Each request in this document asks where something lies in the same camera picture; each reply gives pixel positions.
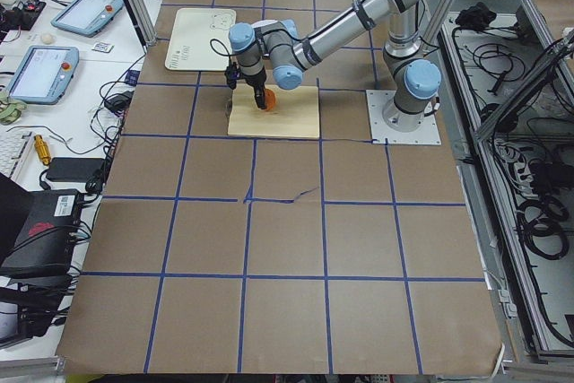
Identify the near blue teach pendant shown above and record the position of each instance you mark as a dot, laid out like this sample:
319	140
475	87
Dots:
44	74

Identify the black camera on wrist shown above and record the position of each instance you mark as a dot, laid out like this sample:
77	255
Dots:
232	75

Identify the black power brick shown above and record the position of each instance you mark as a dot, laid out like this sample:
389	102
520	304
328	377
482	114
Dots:
71	169

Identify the blue teach pendant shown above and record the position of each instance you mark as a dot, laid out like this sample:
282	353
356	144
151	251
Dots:
44	74
87	17

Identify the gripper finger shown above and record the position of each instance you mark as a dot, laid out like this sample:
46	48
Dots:
260	97

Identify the white keyboard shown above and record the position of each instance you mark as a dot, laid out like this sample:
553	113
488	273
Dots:
15	148

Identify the orange fruit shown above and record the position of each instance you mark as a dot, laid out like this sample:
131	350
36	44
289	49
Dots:
269	99

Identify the cream bear tray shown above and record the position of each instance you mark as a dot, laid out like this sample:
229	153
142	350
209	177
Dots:
189	48

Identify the gold cylinder tool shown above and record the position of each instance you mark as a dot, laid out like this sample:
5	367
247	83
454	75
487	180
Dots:
42	150

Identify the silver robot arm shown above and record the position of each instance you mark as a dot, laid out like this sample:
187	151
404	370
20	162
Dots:
290	55

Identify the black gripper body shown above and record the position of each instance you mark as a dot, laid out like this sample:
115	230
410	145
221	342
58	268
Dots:
254	81

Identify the black computer box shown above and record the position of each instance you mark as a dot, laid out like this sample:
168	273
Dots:
39	231

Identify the aluminium cable tray frame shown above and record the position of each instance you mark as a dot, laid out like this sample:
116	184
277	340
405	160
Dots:
510	77

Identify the far blue teach pendant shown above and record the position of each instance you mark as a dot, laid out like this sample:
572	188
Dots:
87	17

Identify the bamboo cutting board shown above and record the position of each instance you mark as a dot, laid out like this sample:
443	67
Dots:
294	115

